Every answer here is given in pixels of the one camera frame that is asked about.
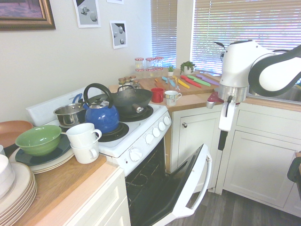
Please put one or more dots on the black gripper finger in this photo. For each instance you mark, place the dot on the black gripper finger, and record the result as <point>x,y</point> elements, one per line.
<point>222,141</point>

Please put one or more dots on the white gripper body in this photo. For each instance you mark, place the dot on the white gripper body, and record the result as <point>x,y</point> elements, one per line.
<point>226,121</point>

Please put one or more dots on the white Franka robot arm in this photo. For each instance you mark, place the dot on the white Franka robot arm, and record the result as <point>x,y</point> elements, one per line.
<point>236,68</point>

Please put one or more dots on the white oven door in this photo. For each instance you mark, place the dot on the white oven door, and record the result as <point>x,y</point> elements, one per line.
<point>188,183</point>

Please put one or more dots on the red silver can opener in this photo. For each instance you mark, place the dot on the red silver can opener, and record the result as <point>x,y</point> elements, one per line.
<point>213,99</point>

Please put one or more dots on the white cabinet with knob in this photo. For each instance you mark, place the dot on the white cabinet with knob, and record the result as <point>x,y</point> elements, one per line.
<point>195,139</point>

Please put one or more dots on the white sink cabinet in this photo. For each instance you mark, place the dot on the white sink cabinet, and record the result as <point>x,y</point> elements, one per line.
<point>256,160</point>

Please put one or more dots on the round metal cabinet knob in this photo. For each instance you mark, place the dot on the round metal cabinet knob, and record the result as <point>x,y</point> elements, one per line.
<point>185,124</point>

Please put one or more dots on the purple knife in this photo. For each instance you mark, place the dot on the purple knife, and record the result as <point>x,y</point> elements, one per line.
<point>207,79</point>

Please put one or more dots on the green knife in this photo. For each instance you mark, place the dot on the green knife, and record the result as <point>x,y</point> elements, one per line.
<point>199,80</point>

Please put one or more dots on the red knife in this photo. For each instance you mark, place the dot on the red knife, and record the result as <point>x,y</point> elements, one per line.
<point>191,81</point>

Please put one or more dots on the white stove knob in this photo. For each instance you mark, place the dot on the white stove knob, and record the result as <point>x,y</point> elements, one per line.
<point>149,139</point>
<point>156,132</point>
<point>167,120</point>
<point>162,126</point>
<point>135,155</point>

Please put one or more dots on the yellow knife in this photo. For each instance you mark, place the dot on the yellow knife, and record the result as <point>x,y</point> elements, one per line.
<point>181,82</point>

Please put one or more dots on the white patterned mug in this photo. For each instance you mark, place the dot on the white patterned mug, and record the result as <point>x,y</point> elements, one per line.
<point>171,98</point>

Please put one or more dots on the stainless steel sink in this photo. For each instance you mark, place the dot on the stainless steel sink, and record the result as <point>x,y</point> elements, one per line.
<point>284,95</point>

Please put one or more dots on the leafy plant white pot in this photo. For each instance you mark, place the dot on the leafy plant white pot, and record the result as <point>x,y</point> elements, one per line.
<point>188,69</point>

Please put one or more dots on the clear drinking glass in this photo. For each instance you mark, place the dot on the clear drinking glass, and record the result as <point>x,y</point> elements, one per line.
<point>173,84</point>

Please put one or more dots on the blue knife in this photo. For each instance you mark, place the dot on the blue knife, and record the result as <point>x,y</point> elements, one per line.
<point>165,79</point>

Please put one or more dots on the red mug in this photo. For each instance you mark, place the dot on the red mug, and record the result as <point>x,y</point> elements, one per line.
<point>156,96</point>

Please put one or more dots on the small potted succulent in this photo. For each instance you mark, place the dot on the small potted succulent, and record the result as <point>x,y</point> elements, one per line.
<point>170,71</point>

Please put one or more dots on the dark green object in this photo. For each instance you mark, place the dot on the dark green object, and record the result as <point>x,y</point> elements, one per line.
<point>294,169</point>

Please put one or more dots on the black stove burner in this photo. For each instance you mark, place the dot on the black stove burner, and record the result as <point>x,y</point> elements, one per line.
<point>117,135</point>
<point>145,113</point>

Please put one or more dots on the glass jar red lid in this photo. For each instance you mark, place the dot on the glass jar red lid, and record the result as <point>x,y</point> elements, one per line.
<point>149,73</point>
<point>150,63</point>
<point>159,72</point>
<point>139,74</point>
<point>139,63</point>
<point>159,62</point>

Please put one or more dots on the white stove range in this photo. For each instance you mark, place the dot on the white stove range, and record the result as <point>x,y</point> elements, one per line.
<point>141,122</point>

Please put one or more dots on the wooden cutting board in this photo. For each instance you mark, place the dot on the wooden cutting board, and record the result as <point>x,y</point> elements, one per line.
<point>150,84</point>

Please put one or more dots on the black wok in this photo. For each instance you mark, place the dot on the black wok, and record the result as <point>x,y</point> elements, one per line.
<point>131,99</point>

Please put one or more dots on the small spice jar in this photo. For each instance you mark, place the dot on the small spice jar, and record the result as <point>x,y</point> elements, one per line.
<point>121,82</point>
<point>132,78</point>
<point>136,84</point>
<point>127,80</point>

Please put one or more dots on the wide window blind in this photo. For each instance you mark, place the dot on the wide window blind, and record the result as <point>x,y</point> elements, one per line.
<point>244,23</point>

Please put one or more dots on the narrow window blind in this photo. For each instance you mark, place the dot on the narrow window blind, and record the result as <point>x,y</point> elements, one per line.
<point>163,30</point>

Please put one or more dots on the white cabinet under plates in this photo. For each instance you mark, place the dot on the white cabinet under plates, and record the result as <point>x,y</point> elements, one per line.
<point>101,202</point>

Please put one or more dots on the small grey shapes print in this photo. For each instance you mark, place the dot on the small grey shapes print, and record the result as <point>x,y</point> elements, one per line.
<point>118,34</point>

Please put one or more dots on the dark blue plate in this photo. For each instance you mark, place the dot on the dark blue plate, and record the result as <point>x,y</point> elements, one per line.
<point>60,151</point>

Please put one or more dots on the paper print edge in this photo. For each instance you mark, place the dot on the paper print edge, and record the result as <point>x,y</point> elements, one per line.
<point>115,1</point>

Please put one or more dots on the large grey shapes print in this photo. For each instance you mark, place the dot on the large grey shapes print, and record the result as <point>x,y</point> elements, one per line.
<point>87,13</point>

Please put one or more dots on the cream plates under blue plate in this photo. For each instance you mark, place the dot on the cream plates under blue plate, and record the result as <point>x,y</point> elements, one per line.
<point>47,168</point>

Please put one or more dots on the green bowl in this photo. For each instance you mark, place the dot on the green bowl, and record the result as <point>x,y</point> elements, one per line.
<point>38,142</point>

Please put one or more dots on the tall stack cream plates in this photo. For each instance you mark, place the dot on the tall stack cream plates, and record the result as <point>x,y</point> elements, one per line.
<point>20,188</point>

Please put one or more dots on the white bowl stack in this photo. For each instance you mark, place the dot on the white bowl stack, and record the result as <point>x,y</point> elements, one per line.
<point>5,174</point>

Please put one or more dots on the gold framed painting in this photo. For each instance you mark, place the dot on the gold framed painting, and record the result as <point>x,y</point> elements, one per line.
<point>23,14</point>

